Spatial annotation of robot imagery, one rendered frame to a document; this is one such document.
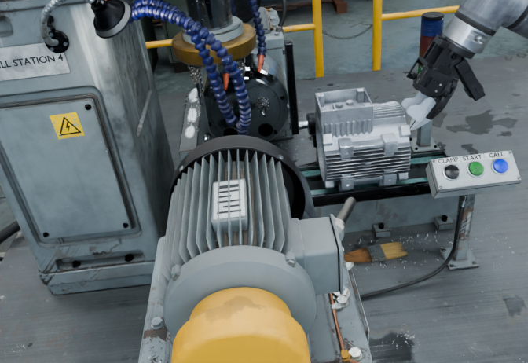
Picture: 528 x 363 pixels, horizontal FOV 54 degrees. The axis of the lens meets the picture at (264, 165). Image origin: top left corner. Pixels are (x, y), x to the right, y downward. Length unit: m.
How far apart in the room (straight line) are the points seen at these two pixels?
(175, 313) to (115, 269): 0.74
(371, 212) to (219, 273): 0.87
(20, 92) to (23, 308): 0.56
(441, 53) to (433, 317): 0.55
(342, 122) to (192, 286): 0.76
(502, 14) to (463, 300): 0.60
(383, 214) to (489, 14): 0.53
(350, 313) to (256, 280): 0.22
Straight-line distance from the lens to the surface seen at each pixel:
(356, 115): 1.21
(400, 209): 1.36
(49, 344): 1.29
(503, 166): 1.16
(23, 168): 1.16
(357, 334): 0.69
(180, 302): 0.54
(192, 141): 1.13
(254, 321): 0.46
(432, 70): 1.16
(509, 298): 1.26
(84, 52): 1.01
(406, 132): 1.23
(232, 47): 1.07
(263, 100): 1.42
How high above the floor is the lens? 1.70
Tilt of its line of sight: 33 degrees down
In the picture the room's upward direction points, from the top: 7 degrees counter-clockwise
